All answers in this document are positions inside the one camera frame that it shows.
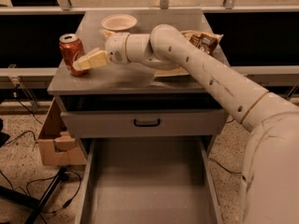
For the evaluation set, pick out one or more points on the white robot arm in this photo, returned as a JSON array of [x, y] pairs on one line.
[[269, 192]]

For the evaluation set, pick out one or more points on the open grey middle drawer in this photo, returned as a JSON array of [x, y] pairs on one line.
[[152, 180]]

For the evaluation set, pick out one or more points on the yellow brown chips bag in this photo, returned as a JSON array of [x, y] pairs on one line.
[[206, 42]]

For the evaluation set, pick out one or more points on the white bowl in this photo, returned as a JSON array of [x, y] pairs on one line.
[[119, 22]]

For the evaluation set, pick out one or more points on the black drawer handle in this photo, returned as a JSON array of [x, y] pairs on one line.
[[147, 123]]

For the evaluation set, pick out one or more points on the cardboard box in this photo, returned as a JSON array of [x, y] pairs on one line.
[[56, 146]]

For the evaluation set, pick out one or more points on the grey top drawer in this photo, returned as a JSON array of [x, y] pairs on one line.
[[83, 124]]

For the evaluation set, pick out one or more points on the red coke can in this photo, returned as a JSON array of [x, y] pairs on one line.
[[71, 48]]

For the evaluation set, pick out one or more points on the metal railing bracket left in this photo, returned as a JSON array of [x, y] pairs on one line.
[[18, 84]]

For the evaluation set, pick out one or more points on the grey drawer cabinet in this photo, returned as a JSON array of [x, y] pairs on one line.
[[129, 87]]

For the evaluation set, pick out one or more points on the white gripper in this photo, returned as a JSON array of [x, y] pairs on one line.
[[116, 47]]

